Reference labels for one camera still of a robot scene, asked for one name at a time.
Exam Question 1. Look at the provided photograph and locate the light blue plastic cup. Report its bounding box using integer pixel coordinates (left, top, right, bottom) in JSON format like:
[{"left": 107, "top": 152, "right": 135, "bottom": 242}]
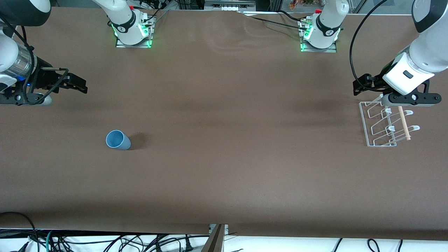
[{"left": 106, "top": 130, "right": 132, "bottom": 151}]

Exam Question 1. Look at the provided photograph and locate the white power strip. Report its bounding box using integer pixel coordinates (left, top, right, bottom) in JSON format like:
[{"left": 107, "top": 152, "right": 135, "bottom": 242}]
[{"left": 205, "top": 0, "right": 256, "bottom": 12}]

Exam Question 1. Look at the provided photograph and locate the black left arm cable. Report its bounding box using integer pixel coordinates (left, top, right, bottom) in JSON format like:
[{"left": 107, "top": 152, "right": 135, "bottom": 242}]
[{"left": 349, "top": 0, "right": 389, "bottom": 92}]

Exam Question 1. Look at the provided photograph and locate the white wire cup rack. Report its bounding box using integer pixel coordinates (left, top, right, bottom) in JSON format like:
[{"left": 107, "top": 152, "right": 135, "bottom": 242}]
[{"left": 359, "top": 101, "right": 420, "bottom": 147}]

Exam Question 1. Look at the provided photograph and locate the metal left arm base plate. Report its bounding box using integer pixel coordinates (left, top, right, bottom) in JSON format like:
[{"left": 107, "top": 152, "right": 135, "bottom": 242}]
[{"left": 300, "top": 17, "right": 337, "bottom": 53}]

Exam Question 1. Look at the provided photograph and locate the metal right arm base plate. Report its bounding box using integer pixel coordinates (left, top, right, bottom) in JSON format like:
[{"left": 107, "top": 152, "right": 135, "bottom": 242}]
[{"left": 115, "top": 16, "right": 154, "bottom": 48}]

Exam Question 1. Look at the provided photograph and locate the black cable on table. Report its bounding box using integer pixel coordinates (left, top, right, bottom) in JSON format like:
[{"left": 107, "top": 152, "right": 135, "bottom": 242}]
[
  {"left": 278, "top": 10, "right": 306, "bottom": 22},
  {"left": 249, "top": 16, "right": 308, "bottom": 30}
]

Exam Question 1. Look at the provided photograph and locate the thick black floor cable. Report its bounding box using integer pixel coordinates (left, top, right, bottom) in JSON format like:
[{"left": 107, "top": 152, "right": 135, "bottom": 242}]
[{"left": 0, "top": 211, "right": 38, "bottom": 243}]

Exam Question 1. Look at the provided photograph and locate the metal table leg bracket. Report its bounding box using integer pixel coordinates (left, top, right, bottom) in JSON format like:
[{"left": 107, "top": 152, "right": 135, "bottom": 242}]
[{"left": 200, "top": 224, "right": 229, "bottom": 252}]

